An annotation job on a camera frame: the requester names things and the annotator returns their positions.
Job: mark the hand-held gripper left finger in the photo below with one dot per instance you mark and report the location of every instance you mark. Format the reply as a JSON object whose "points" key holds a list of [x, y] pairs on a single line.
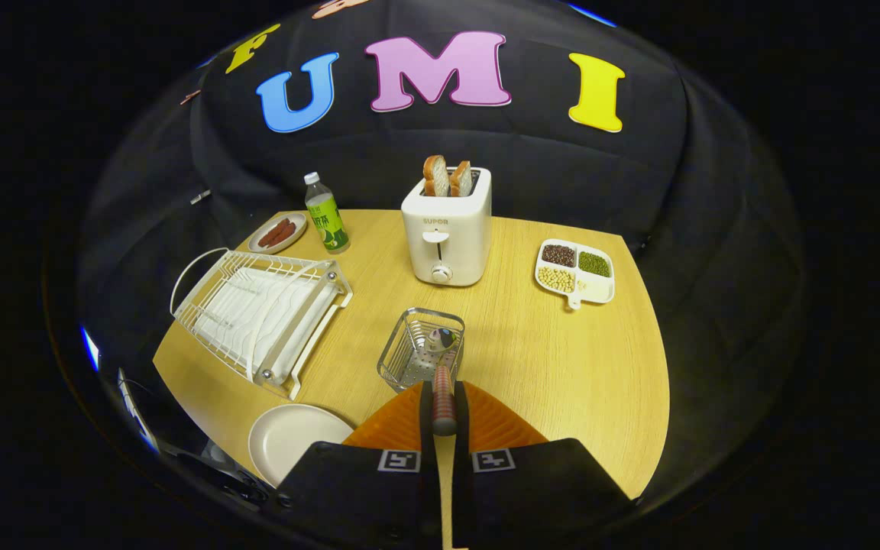
{"points": [[348, 489]]}

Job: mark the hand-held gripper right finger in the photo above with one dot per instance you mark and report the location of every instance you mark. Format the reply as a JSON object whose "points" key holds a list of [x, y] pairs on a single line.
{"points": [[547, 489]]}

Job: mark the beige round plate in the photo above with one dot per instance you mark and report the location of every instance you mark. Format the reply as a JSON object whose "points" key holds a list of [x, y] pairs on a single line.
{"points": [[295, 439]]}

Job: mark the white divided dish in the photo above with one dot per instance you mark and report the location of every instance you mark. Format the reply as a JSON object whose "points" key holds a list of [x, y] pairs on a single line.
{"points": [[596, 290]]}

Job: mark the small plate with sausages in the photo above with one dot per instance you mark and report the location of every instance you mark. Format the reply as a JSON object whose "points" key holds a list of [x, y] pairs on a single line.
{"points": [[260, 244]]}

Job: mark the pile of yellow soybeans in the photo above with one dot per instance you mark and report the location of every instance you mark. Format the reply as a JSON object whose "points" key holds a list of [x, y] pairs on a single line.
{"points": [[556, 279]]}

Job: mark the pile of green beans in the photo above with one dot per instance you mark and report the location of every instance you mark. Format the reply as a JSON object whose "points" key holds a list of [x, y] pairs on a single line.
{"points": [[595, 264]]}

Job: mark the pile of red beans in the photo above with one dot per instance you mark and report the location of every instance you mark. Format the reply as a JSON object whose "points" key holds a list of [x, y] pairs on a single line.
{"points": [[559, 255]]}

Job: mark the reddish brown sausage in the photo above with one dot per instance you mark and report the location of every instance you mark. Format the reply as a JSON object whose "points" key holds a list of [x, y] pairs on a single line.
{"points": [[284, 234], [272, 231]]}

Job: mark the white toaster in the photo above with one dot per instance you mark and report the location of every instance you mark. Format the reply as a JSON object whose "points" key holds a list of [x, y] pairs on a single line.
{"points": [[448, 244]]}

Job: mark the green label drink bottle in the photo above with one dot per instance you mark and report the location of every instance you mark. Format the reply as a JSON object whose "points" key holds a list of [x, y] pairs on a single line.
{"points": [[327, 221]]}

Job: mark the toasted bread slice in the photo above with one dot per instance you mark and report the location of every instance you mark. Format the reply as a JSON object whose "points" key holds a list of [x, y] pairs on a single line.
{"points": [[435, 177], [461, 180]]}

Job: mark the silver cloth clip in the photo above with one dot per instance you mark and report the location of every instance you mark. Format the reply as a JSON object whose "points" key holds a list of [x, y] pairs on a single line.
{"points": [[199, 197]]}

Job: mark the black backdrop cloth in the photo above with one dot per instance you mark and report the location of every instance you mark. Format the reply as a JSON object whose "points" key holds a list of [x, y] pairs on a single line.
{"points": [[379, 160]]}

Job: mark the pink cloth clip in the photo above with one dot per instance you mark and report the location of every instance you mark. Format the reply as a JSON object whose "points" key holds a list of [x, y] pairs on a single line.
{"points": [[190, 97]]}

